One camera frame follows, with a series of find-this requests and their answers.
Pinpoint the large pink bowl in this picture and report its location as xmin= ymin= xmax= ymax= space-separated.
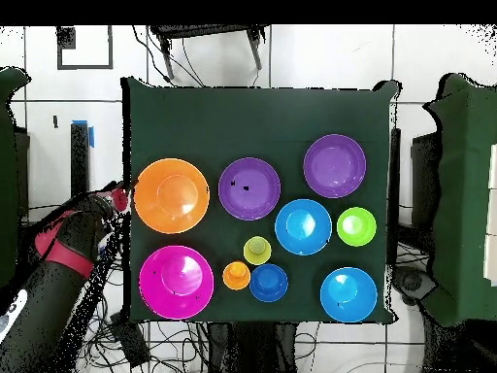
xmin=138 ymin=245 xmax=215 ymax=321

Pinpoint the orange cup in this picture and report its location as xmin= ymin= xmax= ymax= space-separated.
xmin=221 ymin=260 xmax=252 ymax=291

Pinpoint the purple shallow bowl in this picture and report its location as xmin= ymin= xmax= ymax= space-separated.
xmin=217 ymin=156 xmax=282 ymax=221
xmin=302 ymin=133 xmax=367 ymax=199

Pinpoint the small green bowl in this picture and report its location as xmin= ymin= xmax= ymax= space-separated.
xmin=336 ymin=206 xmax=378 ymax=248

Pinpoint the green cloth side table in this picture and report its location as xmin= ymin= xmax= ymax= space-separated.
xmin=420 ymin=72 xmax=497 ymax=328
xmin=0 ymin=66 xmax=33 ymax=288

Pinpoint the black stand frame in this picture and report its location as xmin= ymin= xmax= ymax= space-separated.
xmin=70 ymin=119 xmax=95 ymax=197

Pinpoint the black power strip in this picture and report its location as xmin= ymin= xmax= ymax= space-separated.
xmin=109 ymin=312 xmax=151 ymax=368

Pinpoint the large orange bowl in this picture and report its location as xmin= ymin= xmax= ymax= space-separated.
xmin=132 ymin=157 xmax=211 ymax=235

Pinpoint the black stool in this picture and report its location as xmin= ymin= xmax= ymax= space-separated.
xmin=149 ymin=24 xmax=270 ymax=82

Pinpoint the blue tape strip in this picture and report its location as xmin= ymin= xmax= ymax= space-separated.
xmin=71 ymin=119 xmax=95 ymax=150

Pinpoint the light blue bowl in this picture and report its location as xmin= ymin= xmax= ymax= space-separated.
xmin=318 ymin=266 xmax=379 ymax=323
xmin=274 ymin=198 xmax=334 ymax=256

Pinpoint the small dark blue bowl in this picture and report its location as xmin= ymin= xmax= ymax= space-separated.
xmin=248 ymin=262 xmax=289 ymax=303

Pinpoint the yellow cup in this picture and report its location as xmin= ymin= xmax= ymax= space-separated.
xmin=243 ymin=235 xmax=273 ymax=266

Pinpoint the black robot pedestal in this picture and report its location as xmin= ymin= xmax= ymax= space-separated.
xmin=205 ymin=321 xmax=300 ymax=373

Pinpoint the grey chair base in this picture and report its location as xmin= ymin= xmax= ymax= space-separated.
xmin=391 ymin=265 xmax=439 ymax=307

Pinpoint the black square floor frame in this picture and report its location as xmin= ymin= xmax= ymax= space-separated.
xmin=56 ymin=25 xmax=115 ymax=71

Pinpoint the dark green tablecloth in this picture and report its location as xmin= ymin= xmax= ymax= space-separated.
xmin=120 ymin=76 xmax=401 ymax=325

